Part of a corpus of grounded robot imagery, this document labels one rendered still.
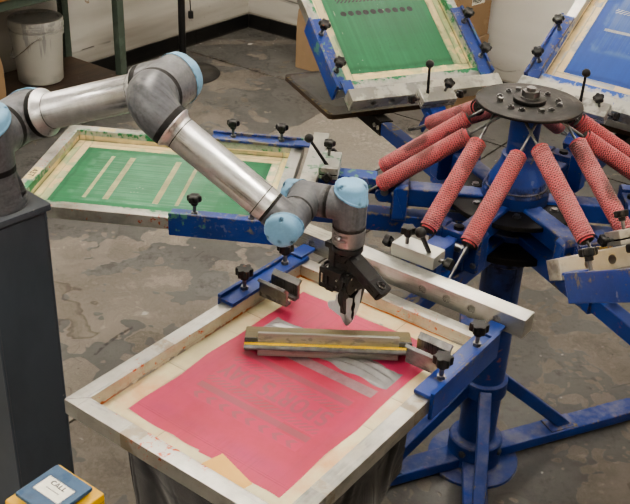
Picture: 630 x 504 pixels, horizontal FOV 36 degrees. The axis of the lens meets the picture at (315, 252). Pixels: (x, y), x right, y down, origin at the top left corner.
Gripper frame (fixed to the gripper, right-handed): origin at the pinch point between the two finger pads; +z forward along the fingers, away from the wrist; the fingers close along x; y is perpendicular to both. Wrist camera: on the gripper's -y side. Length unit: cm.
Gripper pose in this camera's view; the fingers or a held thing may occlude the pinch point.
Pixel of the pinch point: (350, 321)
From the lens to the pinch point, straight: 228.3
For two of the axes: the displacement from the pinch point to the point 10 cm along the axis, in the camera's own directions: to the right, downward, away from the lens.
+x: -6.0, 3.7, -7.1
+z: -0.4, 8.7, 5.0
